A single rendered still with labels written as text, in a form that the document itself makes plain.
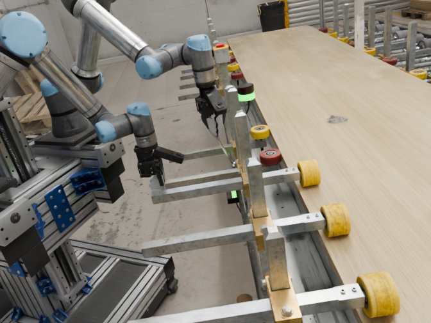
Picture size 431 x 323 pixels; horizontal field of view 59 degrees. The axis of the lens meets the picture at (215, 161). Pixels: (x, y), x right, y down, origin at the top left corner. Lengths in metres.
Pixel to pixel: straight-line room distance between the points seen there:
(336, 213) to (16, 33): 0.95
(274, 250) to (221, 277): 1.54
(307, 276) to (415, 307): 0.51
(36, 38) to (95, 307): 1.31
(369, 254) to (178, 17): 8.37
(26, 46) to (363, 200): 1.02
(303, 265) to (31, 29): 1.09
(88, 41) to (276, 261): 1.17
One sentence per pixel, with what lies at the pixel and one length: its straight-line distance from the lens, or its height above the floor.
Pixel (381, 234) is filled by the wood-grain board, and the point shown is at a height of 0.90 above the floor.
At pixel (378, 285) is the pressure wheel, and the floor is 0.98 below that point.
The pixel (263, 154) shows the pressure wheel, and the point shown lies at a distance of 1.44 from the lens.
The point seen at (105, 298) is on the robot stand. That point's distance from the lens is 2.07.
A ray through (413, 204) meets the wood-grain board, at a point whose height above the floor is 0.90.
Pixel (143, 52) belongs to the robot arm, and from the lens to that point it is 1.28.
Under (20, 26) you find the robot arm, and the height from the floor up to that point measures 1.50.
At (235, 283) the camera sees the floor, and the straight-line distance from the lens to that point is 2.22.
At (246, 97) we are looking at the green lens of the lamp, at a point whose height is 1.13.
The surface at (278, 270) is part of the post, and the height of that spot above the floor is 1.02.
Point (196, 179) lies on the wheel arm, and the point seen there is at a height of 0.86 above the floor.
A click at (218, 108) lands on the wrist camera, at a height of 1.14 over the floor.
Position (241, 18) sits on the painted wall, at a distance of 9.20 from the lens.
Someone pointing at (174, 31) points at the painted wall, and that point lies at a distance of 9.11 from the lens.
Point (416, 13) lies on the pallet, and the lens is 8.89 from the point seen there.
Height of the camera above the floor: 1.56
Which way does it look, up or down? 27 degrees down
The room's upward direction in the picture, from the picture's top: 11 degrees counter-clockwise
